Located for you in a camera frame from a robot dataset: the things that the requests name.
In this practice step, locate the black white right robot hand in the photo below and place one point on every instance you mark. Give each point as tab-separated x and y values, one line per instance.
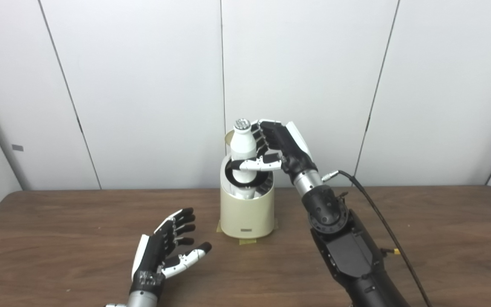
288	145

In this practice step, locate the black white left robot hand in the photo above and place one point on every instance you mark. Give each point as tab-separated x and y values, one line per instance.
154	256

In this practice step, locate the small white plastic bottle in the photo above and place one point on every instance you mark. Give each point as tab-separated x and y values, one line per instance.
242	145

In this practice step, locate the cream-colored bin with lid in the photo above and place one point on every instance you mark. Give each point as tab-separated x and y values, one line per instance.
247	213

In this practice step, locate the yellow masking tape piece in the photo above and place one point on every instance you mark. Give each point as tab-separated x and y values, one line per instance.
248	241
275	224
219	227

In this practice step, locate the small grey wall tag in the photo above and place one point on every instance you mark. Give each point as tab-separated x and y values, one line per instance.
17	148

